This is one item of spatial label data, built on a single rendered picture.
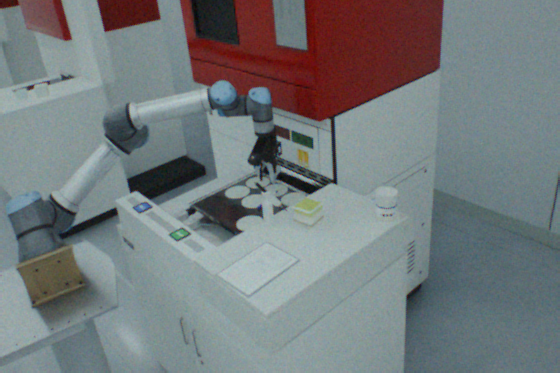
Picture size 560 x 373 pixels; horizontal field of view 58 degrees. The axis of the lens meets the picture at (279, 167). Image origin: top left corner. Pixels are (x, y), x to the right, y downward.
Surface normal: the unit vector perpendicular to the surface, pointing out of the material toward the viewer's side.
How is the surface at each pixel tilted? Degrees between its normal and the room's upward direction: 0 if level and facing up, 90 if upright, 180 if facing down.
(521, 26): 90
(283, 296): 0
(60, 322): 0
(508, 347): 0
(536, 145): 90
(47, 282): 90
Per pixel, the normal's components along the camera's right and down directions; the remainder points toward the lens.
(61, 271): 0.54, 0.34
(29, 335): -0.09, -0.88
